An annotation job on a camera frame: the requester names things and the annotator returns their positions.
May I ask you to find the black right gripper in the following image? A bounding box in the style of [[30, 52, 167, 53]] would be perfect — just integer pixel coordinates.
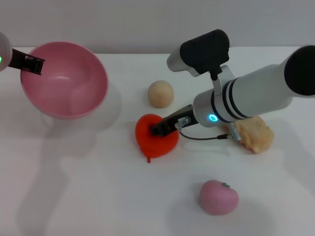
[[149, 104, 198, 138]]

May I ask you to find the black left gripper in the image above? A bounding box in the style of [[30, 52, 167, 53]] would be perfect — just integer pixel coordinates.
[[8, 47, 47, 76]]

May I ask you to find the orange toy fruit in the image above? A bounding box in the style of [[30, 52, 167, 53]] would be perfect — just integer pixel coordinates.
[[134, 113, 180, 164]]

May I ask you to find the pink plastic bowl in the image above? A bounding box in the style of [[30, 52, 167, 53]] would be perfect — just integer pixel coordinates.
[[20, 41, 109, 120]]

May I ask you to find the beige round bun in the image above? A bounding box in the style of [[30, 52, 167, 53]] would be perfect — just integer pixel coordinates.
[[147, 80, 175, 108]]

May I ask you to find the pink toy peach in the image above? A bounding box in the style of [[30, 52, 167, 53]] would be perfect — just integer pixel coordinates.
[[198, 179, 239, 216]]

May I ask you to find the toasted bread slice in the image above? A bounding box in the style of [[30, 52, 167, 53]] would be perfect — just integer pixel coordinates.
[[221, 115, 275, 154]]

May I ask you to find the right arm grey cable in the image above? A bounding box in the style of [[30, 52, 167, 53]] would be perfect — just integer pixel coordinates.
[[175, 117, 243, 143]]

